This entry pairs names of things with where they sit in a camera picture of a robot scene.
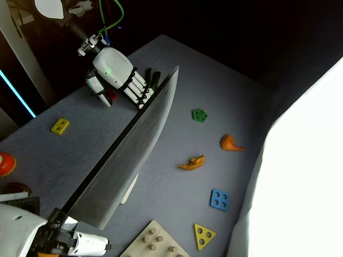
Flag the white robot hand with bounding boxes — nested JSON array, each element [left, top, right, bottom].
[[0, 192, 111, 257], [85, 47, 155, 110]]

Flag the large steel kitchen knife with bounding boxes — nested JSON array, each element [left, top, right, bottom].
[[37, 65, 180, 257]]

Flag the long leek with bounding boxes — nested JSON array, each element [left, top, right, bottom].
[[120, 68, 161, 206]]

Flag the brown toy food piece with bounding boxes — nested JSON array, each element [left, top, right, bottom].
[[5, 182, 33, 195]]

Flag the orange toy tart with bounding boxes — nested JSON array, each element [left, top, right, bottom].
[[0, 152, 17, 178]]

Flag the white pillar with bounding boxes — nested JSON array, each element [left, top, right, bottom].
[[0, 0, 56, 107]]

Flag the yellow two-hole block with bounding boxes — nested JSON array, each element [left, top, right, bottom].
[[50, 118, 70, 135]]

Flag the grey table cloth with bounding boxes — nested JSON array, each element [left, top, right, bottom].
[[0, 34, 269, 257]]

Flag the cyan light strip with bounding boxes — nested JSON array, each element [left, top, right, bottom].
[[0, 70, 36, 118]]

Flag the green pentagon block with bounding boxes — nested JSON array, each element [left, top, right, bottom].
[[191, 108, 208, 124]]

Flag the orange crescent toy piece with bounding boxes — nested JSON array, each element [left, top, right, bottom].
[[177, 155, 207, 171]]

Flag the orange tailed toy piece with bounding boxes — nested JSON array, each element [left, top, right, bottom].
[[220, 134, 245, 152]]

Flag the cream wooden peg board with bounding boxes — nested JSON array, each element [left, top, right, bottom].
[[120, 220, 190, 257]]

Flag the blue four-hole square block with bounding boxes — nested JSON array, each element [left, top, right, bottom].
[[210, 188, 231, 212]]

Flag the yellow three-hole triangle block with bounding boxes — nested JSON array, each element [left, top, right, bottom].
[[193, 223, 217, 251]]

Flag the green cable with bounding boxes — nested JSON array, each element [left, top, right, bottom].
[[98, 0, 124, 35]]

